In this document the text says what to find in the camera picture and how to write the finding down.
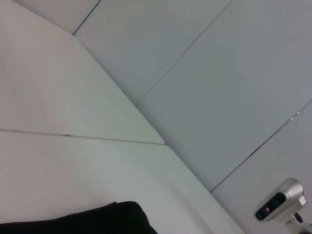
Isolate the black shirt with FREE print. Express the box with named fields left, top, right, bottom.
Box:
left=0, top=201, right=159, bottom=234

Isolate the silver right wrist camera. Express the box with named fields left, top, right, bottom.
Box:
left=254, top=177, right=308, bottom=234

